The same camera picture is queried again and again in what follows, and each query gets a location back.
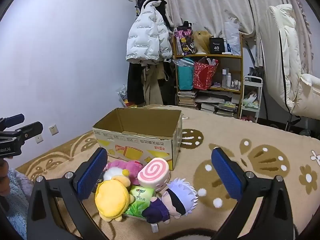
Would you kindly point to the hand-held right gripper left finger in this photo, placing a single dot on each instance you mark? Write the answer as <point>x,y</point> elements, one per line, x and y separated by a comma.
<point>92,173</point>

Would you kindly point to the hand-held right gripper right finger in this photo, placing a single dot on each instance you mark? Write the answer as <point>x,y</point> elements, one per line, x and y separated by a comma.
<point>225,175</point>

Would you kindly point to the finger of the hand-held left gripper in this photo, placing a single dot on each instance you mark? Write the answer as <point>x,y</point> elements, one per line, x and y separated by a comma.
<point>13,120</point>
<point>28,130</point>

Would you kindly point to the white plush with yellow pompom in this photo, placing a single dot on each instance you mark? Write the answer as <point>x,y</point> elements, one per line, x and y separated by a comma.
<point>112,173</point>

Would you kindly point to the yellow plush toy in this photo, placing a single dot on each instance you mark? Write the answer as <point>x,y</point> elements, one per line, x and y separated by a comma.
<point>112,200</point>

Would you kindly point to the printed cardboard box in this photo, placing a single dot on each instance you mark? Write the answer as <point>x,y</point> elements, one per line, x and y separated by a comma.
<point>130,143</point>

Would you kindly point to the white-haired plush doll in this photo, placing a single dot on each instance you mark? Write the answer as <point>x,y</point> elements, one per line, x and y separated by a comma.
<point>180,193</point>

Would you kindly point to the green carton box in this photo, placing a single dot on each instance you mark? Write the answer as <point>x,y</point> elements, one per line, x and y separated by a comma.
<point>140,198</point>

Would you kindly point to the person's left forearm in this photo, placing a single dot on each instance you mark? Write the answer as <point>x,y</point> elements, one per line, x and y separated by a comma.
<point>16,200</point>

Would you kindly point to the black packet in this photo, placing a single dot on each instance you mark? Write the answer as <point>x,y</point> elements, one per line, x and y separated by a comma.
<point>100,181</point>

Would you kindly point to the pink fluffy plush toy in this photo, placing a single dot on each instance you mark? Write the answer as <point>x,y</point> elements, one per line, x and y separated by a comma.
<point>130,170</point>

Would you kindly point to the pink swirl roll cushion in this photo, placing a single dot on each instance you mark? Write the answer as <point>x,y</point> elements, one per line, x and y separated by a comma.
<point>152,173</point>

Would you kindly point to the pile of papers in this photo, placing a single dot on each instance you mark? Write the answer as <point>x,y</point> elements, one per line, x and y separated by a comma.
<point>220,105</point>

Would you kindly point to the pale plush in cart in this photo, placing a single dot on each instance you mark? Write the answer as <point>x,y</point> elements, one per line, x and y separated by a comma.
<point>251,101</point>

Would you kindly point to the stack of books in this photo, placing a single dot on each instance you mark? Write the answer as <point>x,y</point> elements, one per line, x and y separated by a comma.
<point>187,100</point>

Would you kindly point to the clear bag of toys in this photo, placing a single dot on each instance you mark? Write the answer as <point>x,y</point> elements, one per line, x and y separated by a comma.
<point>124,96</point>

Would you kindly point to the white trolley cart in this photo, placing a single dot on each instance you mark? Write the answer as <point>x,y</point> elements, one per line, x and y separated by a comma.
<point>260,92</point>

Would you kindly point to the row of small bottles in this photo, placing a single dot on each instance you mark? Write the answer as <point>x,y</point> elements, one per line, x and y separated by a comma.
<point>236,84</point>

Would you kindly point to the short white bottle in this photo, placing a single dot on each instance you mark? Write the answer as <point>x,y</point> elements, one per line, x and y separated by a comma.
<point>229,80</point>

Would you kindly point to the tall white bottle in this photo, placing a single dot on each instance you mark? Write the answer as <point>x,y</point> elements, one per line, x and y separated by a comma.
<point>224,78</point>

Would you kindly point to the black hanging garment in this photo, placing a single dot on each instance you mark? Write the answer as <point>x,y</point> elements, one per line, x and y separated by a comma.
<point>135,82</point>
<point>170,85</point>

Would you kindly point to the red patterned bag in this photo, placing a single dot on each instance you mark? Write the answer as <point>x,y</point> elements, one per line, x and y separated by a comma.
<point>203,76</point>

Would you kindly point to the teal bag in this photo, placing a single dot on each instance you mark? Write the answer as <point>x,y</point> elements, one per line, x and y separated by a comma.
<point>185,76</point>

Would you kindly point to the beige hanging trousers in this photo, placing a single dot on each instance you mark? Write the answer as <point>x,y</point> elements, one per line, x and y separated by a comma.
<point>152,85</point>

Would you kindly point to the wooden shelf unit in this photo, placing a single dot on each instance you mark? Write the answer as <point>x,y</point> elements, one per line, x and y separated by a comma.
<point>207,56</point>

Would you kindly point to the white padded chair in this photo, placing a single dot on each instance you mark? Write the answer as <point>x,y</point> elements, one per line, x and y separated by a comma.
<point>287,62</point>

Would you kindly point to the black box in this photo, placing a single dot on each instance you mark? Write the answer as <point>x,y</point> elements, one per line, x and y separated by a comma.
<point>216,46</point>

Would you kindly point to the blonde wig head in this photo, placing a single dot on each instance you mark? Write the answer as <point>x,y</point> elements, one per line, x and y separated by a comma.
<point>201,42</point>

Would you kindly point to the white plastic bag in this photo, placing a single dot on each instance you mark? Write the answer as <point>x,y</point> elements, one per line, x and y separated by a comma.
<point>232,40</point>

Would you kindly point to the colourful printed bag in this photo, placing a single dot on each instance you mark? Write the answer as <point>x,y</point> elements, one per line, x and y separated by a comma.
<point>185,40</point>

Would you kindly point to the white puffer jacket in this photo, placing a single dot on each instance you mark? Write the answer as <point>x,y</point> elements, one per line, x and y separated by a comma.
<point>147,35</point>

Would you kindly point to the floral curtain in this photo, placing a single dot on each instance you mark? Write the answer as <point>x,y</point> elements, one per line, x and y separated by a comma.
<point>207,2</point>

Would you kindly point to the small wall socket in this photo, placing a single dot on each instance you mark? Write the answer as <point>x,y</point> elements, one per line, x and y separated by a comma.
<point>38,139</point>

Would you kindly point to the large wall socket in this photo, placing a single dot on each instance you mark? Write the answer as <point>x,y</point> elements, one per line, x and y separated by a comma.
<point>53,129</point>

